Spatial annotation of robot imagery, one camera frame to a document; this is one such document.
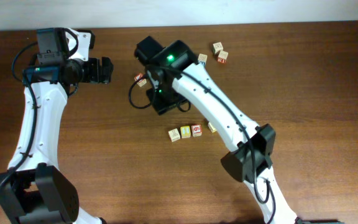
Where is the wooden block red side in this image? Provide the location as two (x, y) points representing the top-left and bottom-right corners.
(168, 128), (181, 142)

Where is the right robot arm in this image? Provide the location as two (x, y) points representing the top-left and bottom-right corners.
(134, 36), (301, 223)

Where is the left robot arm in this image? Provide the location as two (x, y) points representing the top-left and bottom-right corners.
(0, 27), (114, 223)

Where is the plain wooden block yellow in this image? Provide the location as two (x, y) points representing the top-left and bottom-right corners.
(180, 126), (191, 139)

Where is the red 9 wooden block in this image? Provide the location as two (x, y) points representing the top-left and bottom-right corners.
(191, 124), (203, 137)

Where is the yellow sided wooden block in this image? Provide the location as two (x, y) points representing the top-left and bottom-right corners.
(208, 122), (216, 133)

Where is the red sided wooden block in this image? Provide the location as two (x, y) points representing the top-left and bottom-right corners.
(217, 50), (228, 63)

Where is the blue sided wooden block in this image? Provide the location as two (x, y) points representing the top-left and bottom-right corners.
(198, 54), (208, 65)

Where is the green R wooden block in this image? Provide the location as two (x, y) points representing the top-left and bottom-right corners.
(212, 42), (223, 55)

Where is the red A wooden block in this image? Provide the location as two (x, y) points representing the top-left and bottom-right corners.
(134, 73), (147, 87)

